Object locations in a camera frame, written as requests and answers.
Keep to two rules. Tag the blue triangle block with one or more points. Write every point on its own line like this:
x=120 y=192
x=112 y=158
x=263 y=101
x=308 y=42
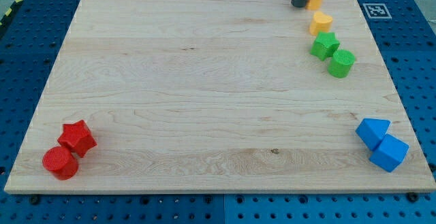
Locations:
x=372 y=131

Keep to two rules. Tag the green star block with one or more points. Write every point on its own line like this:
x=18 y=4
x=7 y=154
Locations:
x=324 y=45

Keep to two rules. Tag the red cylinder block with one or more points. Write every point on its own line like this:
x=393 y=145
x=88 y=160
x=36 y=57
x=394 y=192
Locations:
x=60 y=162

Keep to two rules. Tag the yellow heart block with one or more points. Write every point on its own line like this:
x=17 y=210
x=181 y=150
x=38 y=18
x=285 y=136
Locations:
x=320 y=22

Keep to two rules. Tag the blue cube block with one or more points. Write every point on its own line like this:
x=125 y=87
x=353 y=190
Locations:
x=390 y=153

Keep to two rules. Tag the wooden board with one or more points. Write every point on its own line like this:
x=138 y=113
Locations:
x=215 y=96

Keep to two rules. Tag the green cylinder block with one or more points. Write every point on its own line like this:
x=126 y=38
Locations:
x=341 y=63

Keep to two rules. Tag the red star block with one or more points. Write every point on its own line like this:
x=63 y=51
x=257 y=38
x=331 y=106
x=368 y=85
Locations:
x=77 y=137

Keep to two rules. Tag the white fiducial marker tag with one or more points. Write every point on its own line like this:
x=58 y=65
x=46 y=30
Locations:
x=377 y=11

